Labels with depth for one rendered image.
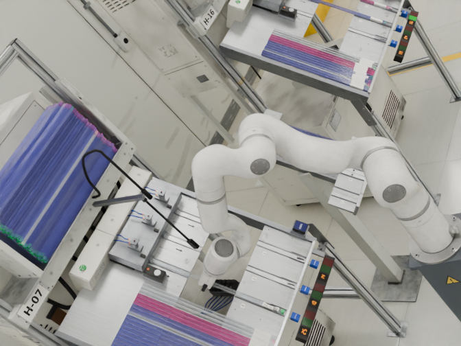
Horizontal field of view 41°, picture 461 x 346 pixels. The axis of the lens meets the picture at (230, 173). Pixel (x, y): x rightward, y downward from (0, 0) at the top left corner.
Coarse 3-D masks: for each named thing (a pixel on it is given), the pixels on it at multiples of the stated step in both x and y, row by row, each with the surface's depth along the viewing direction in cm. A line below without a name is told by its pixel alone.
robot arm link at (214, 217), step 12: (204, 204) 182; (216, 204) 182; (204, 216) 185; (216, 216) 184; (228, 216) 190; (204, 228) 189; (216, 228) 187; (228, 228) 190; (240, 228) 193; (240, 240) 200; (240, 252) 200
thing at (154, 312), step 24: (144, 288) 219; (144, 312) 214; (168, 312) 214; (192, 312) 215; (216, 312) 215; (120, 336) 209; (144, 336) 209; (168, 336) 210; (192, 336) 210; (216, 336) 210; (240, 336) 211; (264, 336) 211
